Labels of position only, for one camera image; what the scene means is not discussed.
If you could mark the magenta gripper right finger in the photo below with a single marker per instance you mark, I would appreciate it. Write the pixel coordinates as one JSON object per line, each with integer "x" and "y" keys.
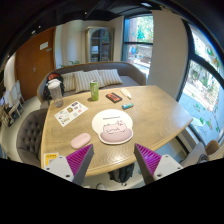
{"x": 154, "y": 166}

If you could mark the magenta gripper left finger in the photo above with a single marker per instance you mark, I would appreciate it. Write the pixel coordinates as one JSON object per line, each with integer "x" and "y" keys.
{"x": 74, "y": 166}

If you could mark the pink computer mouse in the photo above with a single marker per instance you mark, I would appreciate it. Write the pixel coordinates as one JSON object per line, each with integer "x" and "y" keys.
{"x": 80, "y": 140}

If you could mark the white pink cartoon mouse pad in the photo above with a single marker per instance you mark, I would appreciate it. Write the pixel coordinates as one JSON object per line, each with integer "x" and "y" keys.
{"x": 113, "y": 126}

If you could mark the black bag under table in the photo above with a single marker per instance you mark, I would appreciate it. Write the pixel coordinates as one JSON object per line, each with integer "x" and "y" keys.
{"x": 122, "y": 175}

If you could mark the white sticker sheet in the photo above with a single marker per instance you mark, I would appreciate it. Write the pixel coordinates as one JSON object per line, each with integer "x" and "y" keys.
{"x": 71, "y": 112}

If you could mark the grey tufted chair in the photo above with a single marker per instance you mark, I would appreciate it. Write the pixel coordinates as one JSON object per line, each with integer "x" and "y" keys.
{"x": 29, "y": 138}

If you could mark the teal small tube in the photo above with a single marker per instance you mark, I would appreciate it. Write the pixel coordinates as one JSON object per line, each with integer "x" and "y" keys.
{"x": 127, "y": 106}

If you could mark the cream oblong case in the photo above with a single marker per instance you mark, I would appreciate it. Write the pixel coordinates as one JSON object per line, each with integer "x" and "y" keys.
{"x": 126, "y": 93}

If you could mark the green tumbler cup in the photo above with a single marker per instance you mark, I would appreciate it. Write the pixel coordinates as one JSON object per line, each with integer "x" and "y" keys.
{"x": 94, "y": 90}

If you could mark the striped cushion left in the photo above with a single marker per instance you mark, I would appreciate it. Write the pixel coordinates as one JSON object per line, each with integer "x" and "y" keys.
{"x": 69, "y": 81}

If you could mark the striped cushion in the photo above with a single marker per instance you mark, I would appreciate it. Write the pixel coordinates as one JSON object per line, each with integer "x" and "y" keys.
{"x": 110, "y": 77}
{"x": 83, "y": 80}
{"x": 69, "y": 81}

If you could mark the clear plastic water bottle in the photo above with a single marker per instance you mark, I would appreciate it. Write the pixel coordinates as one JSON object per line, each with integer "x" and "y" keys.
{"x": 55, "y": 91}

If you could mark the striped cushion middle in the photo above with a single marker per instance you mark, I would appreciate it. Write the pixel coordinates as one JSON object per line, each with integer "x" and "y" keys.
{"x": 83, "y": 80}

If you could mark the grey curved sofa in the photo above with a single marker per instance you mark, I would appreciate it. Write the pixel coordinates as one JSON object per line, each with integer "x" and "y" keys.
{"x": 129, "y": 74}

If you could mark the striped cushion right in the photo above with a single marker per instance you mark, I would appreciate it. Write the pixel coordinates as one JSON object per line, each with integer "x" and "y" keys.
{"x": 110, "y": 77}

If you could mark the black orange backpack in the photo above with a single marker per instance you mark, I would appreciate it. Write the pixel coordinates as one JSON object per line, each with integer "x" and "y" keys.
{"x": 47, "y": 95}

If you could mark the wooden door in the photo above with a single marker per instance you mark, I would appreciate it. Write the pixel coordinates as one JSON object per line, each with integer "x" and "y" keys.
{"x": 34, "y": 60}

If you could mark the glass front cabinet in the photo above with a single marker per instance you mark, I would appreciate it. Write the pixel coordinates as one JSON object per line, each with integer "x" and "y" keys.
{"x": 99, "y": 44}

